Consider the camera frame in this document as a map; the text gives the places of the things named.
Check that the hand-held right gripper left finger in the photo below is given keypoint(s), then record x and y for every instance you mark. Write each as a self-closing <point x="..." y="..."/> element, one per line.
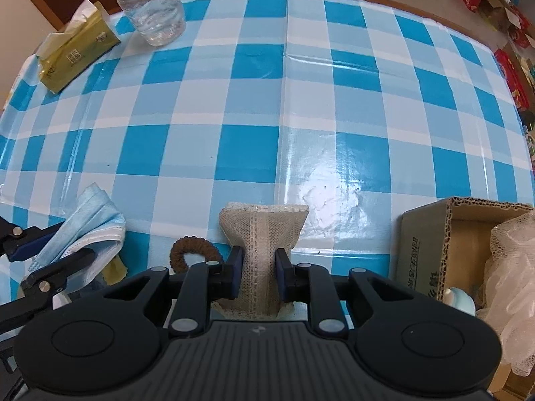
<point x="235" y="271"/>

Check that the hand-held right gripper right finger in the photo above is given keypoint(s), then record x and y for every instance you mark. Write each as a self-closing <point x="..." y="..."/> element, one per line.
<point x="283" y="273"/>

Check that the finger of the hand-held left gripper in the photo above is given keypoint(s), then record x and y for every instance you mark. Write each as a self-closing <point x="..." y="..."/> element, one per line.
<point x="33" y="242"/>
<point x="62" y="269"/>

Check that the beige fabric sachet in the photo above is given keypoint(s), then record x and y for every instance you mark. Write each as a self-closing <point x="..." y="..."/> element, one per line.
<point x="261" y="234"/>

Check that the blue face mask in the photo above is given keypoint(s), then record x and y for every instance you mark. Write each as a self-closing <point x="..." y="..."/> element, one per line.
<point x="92" y="217"/>

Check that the cardboard box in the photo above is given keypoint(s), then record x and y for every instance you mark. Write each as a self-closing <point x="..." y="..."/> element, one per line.
<point x="422" y="250"/>

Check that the white mesh bath loofah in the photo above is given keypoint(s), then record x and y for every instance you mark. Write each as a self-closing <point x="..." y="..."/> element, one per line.
<point x="514" y="280"/>

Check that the small yellow cloth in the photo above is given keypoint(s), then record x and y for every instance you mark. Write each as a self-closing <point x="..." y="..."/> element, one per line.
<point x="115" y="271"/>

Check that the blue and white plush toy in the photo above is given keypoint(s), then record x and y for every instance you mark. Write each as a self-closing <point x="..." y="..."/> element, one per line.
<point x="459" y="300"/>

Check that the blue checkered tablecloth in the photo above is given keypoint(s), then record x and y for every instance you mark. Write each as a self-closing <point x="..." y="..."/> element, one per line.
<point x="250" y="92"/>

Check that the yellow tissue packet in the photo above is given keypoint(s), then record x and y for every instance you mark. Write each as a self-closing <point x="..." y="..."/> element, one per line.
<point x="71" y="50"/>

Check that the clear plastic water bottle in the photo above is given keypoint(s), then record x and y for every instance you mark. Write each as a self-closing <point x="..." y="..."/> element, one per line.
<point x="150" y="4"/>

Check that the red carton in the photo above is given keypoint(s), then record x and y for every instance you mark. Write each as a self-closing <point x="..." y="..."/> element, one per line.
<point x="512" y="79"/>

